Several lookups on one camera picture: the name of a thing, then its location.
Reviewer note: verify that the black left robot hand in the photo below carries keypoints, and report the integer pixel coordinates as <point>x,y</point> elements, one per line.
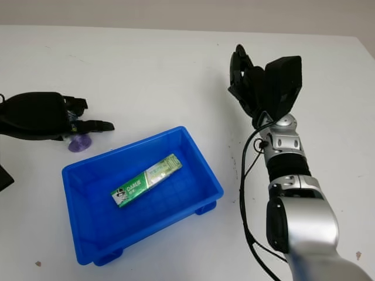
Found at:
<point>32,115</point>

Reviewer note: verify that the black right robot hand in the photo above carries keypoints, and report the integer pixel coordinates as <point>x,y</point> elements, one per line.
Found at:
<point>252,87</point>

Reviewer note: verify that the clear package purple bag roll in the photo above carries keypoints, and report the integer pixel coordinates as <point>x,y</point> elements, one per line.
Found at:
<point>79,143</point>

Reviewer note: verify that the green toothpaste box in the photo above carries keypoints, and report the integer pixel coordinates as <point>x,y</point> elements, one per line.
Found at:
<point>137,184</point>

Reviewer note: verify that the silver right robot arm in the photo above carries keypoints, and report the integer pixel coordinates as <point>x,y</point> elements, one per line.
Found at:
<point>304,210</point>

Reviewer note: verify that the blue plastic tray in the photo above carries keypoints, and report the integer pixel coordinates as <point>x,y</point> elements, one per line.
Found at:
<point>96,234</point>

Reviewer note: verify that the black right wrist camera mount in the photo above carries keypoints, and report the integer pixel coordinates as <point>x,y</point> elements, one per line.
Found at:
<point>285,82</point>

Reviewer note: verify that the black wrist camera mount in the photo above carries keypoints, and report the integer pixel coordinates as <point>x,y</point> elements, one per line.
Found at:
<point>4,178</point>
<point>285,82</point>

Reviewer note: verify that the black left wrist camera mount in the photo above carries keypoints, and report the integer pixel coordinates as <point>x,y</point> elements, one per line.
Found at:
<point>4,178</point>

